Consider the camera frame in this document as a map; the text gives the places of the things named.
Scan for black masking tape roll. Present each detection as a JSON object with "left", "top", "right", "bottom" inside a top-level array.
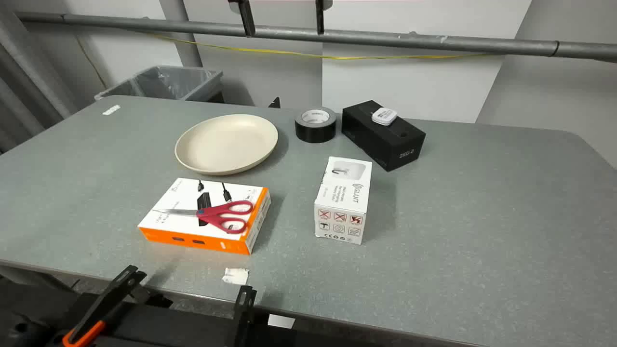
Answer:
[{"left": 292, "top": 106, "right": 339, "bottom": 145}]

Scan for beige round plate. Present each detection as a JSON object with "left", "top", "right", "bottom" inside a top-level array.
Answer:
[{"left": 171, "top": 112, "right": 281, "bottom": 178}]

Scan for white crumpled tape piece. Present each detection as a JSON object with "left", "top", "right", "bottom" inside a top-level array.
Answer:
[{"left": 219, "top": 266, "right": 250, "bottom": 287}]

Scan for white printed carton box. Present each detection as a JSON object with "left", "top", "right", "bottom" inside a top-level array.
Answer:
[{"left": 312, "top": 154, "right": 373, "bottom": 247}]

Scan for black rectangular box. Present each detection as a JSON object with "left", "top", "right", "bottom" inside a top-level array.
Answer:
[{"left": 339, "top": 98, "right": 427, "bottom": 174}]

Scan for small white square device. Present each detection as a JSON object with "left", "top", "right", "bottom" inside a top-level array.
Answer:
[{"left": 369, "top": 106, "right": 398, "bottom": 129}]

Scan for orange and white flat box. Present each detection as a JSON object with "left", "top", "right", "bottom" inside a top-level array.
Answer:
[{"left": 134, "top": 176, "right": 271, "bottom": 257}]

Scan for white label sticker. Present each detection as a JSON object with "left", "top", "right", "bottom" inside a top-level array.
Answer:
[{"left": 265, "top": 312, "right": 296, "bottom": 332}]

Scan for black orange bar clamp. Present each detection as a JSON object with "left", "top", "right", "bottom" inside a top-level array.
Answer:
[
  {"left": 59, "top": 264, "right": 148, "bottom": 347},
  {"left": 231, "top": 284, "right": 258, "bottom": 347}
]

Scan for grey metal horizontal pipe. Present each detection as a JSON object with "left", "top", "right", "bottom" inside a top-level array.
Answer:
[{"left": 17, "top": 10, "right": 617, "bottom": 64}]

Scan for black perforated mounting board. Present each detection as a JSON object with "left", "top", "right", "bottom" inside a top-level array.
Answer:
[{"left": 0, "top": 268, "right": 464, "bottom": 347}]

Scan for red handled scissors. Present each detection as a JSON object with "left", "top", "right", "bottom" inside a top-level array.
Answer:
[{"left": 167, "top": 199, "right": 256, "bottom": 235}]

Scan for thin yellow cable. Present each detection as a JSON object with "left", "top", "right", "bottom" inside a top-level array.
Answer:
[{"left": 151, "top": 35, "right": 489, "bottom": 68}]

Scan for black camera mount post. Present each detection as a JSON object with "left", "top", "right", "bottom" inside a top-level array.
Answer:
[
  {"left": 227, "top": 0, "right": 258, "bottom": 37},
  {"left": 313, "top": 0, "right": 335, "bottom": 37}
]

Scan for grey metal upright post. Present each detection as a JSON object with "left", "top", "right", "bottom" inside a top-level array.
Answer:
[{"left": 157, "top": 0, "right": 204, "bottom": 70}]

